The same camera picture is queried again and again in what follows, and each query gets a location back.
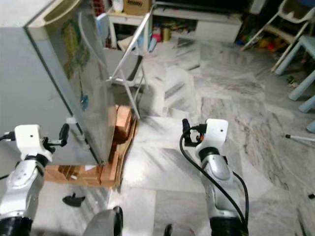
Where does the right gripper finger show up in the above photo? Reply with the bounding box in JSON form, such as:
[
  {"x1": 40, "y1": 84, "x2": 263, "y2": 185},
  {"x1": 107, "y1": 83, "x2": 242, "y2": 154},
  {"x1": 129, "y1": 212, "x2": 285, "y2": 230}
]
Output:
[{"x1": 181, "y1": 118, "x2": 193, "y2": 147}]

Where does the orange wooden fridge base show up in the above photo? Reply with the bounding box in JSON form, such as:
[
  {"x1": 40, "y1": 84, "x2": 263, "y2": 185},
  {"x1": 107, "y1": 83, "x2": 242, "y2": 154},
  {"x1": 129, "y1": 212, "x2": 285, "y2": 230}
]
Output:
[{"x1": 43, "y1": 104, "x2": 139, "y2": 189}]

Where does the grey fridge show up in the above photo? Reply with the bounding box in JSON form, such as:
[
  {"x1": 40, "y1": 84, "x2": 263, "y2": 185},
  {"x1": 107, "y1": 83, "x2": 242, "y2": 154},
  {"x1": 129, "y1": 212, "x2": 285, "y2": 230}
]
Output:
[{"x1": 0, "y1": 0, "x2": 114, "y2": 166}]

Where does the small black floor object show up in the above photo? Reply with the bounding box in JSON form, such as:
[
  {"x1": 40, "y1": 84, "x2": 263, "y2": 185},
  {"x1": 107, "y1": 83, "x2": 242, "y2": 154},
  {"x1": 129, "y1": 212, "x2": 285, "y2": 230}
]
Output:
[{"x1": 62, "y1": 192, "x2": 86, "y2": 207}]

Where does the metal folding chair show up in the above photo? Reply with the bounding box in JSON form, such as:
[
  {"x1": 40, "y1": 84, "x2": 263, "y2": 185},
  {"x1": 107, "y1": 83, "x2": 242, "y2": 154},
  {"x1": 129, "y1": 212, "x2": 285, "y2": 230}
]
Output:
[{"x1": 108, "y1": 9, "x2": 154, "y2": 119}]

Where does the robot left leg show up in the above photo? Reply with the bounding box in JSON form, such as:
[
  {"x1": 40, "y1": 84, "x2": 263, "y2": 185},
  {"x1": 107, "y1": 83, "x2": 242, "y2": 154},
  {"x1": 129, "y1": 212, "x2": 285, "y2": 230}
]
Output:
[{"x1": 82, "y1": 206, "x2": 124, "y2": 236}]

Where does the gold can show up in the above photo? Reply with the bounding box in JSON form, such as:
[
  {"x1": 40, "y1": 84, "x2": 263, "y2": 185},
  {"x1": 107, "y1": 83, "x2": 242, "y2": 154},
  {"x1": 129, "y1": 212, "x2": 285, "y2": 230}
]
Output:
[{"x1": 161, "y1": 27, "x2": 172, "y2": 43}]

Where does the red bottle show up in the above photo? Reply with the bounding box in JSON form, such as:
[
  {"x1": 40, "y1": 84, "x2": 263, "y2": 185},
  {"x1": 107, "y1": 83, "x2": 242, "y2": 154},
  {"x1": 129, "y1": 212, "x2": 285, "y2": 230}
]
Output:
[{"x1": 152, "y1": 27, "x2": 162, "y2": 44}]

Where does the white stick with black tip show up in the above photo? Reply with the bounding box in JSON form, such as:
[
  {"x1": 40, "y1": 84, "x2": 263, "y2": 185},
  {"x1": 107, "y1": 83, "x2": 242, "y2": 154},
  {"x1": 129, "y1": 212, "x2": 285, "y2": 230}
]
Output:
[{"x1": 284, "y1": 133, "x2": 315, "y2": 144}]

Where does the white shelf unit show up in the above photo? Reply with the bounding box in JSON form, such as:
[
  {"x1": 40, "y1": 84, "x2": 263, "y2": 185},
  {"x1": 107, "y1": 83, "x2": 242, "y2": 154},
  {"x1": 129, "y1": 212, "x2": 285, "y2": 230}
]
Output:
[{"x1": 107, "y1": 4, "x2": 245, "y2": 50}]

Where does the brown cardboard box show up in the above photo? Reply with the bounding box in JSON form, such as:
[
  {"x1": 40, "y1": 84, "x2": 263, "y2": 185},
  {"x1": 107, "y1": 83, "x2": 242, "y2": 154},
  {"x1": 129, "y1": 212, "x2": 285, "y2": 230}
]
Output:
[{"x1": 122, "y1": 0, "x2": 153, "y2": 16}]

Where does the white plastic jug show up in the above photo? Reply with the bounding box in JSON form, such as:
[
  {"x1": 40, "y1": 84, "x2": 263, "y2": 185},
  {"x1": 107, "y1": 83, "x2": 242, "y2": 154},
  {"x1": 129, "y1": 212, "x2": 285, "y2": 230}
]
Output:
[{"x1": 112, "y1": 0, "x2": 125, "y2": 13}]

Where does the white plastic chair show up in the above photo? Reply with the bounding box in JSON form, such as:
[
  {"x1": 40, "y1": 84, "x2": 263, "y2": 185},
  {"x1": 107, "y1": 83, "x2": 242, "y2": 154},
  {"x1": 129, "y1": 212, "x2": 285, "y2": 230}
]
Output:
[{"x1": 241, "y1": 0, "x2": 315, "y2": 50}]

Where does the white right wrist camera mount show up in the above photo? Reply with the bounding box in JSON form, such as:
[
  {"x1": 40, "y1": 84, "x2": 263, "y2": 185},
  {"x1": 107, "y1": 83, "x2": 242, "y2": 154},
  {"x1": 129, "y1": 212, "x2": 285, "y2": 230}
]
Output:
[{"x1": 199, "y1": 118, "x2": 229, "y2": 149}]

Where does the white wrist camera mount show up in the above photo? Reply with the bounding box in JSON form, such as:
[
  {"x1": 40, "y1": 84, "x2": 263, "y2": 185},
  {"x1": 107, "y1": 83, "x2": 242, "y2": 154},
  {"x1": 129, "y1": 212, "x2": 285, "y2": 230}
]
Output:
[
  {"x1": 199, "y1": 118, "x2": 229, "y2": 149},
  {"x1": 13, "y1": 124, "x2": 53, "y2": 160}
]

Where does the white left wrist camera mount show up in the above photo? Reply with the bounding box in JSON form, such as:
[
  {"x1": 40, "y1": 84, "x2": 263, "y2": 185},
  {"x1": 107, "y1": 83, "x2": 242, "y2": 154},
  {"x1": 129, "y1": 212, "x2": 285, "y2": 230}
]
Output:
[{"x1": 13, "y1": 124, "x2": 53, "y2": 160}]

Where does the long black left arm cable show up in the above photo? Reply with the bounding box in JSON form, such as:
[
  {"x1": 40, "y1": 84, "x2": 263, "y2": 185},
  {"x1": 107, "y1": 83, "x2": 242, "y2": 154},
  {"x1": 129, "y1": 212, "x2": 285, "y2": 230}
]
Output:
[{"x1": 0, "y1": 131, "x2": 17, "y2": 143}]

